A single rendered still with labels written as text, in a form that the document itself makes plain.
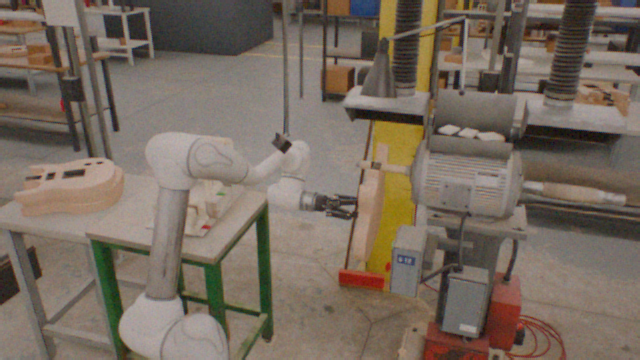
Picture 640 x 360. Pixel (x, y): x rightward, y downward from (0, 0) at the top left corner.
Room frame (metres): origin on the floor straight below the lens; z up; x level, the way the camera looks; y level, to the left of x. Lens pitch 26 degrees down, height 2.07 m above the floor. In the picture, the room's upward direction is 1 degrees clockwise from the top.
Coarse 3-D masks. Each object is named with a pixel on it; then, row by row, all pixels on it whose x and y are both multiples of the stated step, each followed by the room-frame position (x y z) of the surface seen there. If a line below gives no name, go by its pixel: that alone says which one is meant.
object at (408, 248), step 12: (408, 228) 1.54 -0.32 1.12; (420, 228) 1.54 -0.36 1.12; (396, 240) 1.46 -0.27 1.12; (408, 240) 1.46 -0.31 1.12; (420, 240) 1.46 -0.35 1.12; (396, 252) 1.42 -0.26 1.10; (408, 252) 1.41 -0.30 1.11; (420, 252) 1.40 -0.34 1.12; (396, 264) 1.42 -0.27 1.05; (408, 264) 1.40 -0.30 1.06; (420, 264) 1.41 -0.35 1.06; (396, 276) 1.42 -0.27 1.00; (408, 276) 1.40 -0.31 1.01; (420, 276) 1.51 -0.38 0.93; (432, 276) 1.52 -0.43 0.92; (396, 288) 1.42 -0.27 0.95; (408, 288) 1.40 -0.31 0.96
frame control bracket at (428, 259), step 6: (432, 234) 1.63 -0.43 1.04; (432, 240) 1.59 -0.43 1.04; (426, 246) 1.55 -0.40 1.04; (432, 246) 1.55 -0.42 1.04; (426, 252) 1.51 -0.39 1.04; (432, 252) 1.51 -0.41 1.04; (426, 258) 1.47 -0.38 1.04; (432, 258) 1.47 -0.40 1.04; (426, 264) 1.46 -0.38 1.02; (432, 264) 1.45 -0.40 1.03
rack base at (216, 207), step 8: (200, 184) 2.07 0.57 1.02; (192, 192) 1.99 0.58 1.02; (200, 192) 1.99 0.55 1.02; (224, 192) 2.00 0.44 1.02; (208, 200) 1.92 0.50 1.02; (216, 200) 1.92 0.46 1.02; (224, 200) 1.97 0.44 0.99; (208, 208) 1.91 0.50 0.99; (216, 208) 1.90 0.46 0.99; (224, 208) 1.97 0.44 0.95; (216, 216) 1.90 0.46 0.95
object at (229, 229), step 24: (144, 192) 2.16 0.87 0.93; (120, 216) 1.93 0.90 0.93; (144, 216) 1.93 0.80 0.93; (240, 216) 1.94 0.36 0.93; (120, 240) 1.74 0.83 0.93; (144, 240) 1.73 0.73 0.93; (192, 240) 1.74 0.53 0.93; (216, 240) 1.74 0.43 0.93; (192, 264) 1.66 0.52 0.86; (240, 312) 2.16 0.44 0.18
